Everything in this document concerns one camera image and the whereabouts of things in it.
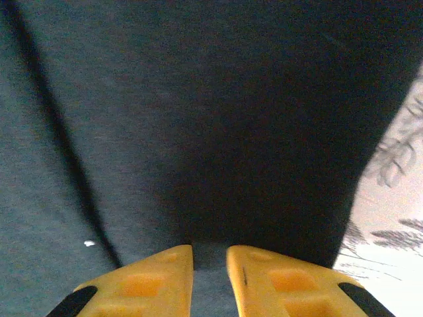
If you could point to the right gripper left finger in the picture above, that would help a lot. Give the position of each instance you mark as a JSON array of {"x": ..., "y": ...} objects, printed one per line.
[{"x": 142, "y": 290}]

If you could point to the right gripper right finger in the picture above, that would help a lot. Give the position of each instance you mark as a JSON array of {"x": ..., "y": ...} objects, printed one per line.
[{"x": 291, "y": 290}]

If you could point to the black t-shirt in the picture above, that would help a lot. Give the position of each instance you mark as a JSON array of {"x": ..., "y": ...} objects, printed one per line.
[{"x": 198, "y": 115}]

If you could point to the floral tablecloth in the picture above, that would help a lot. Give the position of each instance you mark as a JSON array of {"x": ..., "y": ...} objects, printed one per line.
[{"x": 390, "y": 214}]

